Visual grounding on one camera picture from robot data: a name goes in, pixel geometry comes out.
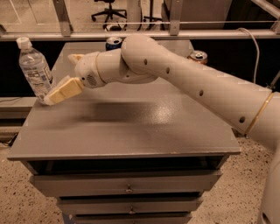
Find blue Pepsi can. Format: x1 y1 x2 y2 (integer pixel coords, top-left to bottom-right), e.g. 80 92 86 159
105 37 123 51

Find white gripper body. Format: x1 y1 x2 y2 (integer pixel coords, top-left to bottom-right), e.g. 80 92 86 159
74 52 105 88

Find bottom grey drawer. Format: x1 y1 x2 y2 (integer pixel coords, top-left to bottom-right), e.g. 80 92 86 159
73 213 192 224

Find metal window frame rail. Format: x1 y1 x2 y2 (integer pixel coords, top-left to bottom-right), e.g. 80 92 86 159
0 0 280 41

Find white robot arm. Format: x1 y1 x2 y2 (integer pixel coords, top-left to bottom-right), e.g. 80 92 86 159
44 35 280 224

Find top grey drawer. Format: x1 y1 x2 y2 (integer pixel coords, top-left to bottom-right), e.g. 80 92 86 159
30 170 222 197

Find grey drawer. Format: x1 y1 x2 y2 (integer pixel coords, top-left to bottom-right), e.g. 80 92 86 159
58 195 203 215
73 213 192 224
30 170 222 197

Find middle grey drawer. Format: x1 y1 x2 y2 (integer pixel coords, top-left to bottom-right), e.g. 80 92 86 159
58 195 203 215

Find orange soda can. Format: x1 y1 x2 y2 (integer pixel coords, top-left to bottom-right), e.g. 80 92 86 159
188 50 208 65

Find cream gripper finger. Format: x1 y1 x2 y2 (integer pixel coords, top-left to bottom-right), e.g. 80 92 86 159
67 54 83 65
44 76 84 105

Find white cable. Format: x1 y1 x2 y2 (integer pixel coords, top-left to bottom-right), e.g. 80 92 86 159
237 27 261 85

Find black office chair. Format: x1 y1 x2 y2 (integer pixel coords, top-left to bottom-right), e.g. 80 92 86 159
91 0 127 22

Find grey drawer cabinet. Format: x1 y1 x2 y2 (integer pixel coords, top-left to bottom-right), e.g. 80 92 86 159
6 39 242 224

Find clear plastic water bottle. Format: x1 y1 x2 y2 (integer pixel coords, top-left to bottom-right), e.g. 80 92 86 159
17 37 55 103

